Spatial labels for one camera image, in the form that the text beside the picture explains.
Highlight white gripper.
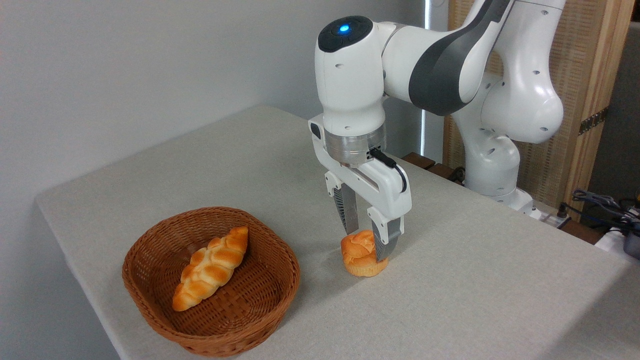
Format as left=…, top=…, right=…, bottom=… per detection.
left=308, top=114, right=413, bottom=262

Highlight round knotted bread bun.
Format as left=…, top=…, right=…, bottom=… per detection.
left=341, top=229, right=390, bottom=278

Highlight long braided bread loaf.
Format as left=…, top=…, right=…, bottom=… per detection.
left=172, top=226, right=249, bottom=312

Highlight brown woven wicker basket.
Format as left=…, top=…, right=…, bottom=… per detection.
left=122, top=206, right=301, bottom=358

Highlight grey tablecloth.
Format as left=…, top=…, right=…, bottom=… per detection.
left=35, top=104, right=640, bottom=360

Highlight metal hinge on screen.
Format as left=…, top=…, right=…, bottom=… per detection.
left=578, top=106, right=610, bottom=136

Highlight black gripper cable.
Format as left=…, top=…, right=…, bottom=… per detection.
left=369, top=147, right=408, bottom=194

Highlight bundle of dark cables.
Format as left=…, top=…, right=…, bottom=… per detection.
left=571, top=188, right=640, bottom=236

